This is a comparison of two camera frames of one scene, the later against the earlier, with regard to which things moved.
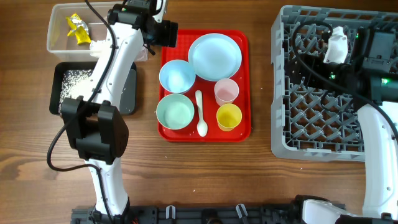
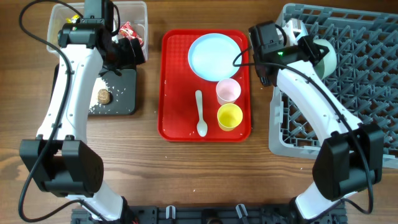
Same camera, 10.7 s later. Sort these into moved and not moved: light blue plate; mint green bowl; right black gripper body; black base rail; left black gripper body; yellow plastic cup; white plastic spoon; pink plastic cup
Moved: right black gripper body; left black gripper body; mint green bowl
Not moved: yellow plastic cup; pink plastic cup; light blue plate; black base rail; white plastic spoon
